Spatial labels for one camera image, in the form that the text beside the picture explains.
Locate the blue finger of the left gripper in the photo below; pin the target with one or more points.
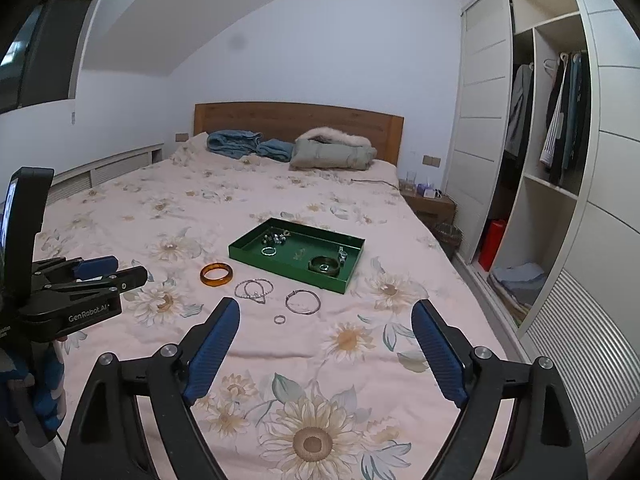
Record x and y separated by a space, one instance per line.
96 268
125 280

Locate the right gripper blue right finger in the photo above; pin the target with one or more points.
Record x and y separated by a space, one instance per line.
446 351

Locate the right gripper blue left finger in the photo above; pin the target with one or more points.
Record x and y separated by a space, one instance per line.
204 348

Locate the amber resin bangle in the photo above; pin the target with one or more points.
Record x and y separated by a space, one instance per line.
216 274

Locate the thin silver bangle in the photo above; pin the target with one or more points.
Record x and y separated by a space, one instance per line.
303 302

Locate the dark brown wooden bangle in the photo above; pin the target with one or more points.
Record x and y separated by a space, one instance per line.
325 265

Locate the green jewelry tray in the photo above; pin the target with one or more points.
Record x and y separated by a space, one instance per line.
284 248

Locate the floral pink bedspread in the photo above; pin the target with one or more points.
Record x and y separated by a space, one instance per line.
341 394

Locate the folded clothes on shelf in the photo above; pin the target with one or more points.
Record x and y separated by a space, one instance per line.
518 287

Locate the red container in wardrobe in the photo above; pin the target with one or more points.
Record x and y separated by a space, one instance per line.
492 241

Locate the wooden nightstand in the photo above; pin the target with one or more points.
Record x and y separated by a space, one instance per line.
432 211

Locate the blue folded blanket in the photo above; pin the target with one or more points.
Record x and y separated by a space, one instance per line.
239 143

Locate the white wardrobe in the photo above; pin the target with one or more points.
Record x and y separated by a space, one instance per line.
586 316

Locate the glass cup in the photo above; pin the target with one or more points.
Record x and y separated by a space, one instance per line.
410 180

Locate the window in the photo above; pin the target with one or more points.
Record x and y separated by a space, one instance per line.
42 62

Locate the wooden headboard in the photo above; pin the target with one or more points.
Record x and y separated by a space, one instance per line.
286 121

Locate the hanging clothes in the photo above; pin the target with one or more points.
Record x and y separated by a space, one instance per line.
554 130

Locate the grey fur-trimmed coat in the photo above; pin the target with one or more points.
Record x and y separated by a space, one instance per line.
329 148

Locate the wire waste basket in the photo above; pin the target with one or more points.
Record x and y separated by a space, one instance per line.
449 238

